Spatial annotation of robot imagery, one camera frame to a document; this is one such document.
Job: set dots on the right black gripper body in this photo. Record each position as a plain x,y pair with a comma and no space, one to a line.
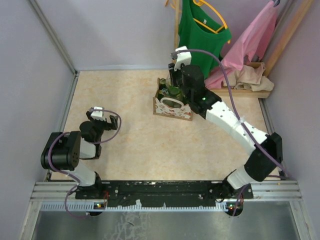
181,67

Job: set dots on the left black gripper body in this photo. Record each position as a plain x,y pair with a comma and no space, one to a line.
100,125

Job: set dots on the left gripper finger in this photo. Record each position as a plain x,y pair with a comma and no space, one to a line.
113,122
89,115

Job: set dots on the dark green bottle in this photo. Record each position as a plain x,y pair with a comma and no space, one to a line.
163,89

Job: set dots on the green bottle yellow label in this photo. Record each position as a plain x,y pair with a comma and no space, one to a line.
174,91

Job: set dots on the clear bottle green cap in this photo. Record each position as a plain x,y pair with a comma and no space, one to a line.
173,103

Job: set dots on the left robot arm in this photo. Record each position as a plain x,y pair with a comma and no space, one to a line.
64,151

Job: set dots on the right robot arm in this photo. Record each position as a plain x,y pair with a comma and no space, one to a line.
265,151

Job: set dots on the patterned canvas tote bag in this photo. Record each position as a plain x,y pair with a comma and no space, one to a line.
161,109

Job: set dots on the green tank top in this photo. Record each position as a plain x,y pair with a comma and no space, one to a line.
195,36

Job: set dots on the beige crumpled cloth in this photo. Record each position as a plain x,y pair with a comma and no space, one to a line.
249,78

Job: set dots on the wooden clothes rack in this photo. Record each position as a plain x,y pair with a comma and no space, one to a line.
215,77

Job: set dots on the pink shirt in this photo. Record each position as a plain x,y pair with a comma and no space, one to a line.
254,40

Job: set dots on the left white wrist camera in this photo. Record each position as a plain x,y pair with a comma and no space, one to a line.
97,113

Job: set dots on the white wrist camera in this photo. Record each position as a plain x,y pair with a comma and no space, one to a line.
182,57
97,113

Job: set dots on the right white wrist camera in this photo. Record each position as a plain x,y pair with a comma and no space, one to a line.
182,57

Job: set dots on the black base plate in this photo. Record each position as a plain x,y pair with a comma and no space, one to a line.
194,193

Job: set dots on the white cable duct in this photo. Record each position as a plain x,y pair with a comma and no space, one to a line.
86,206

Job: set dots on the aluminium frame rail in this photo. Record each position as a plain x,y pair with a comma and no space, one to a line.
267,191

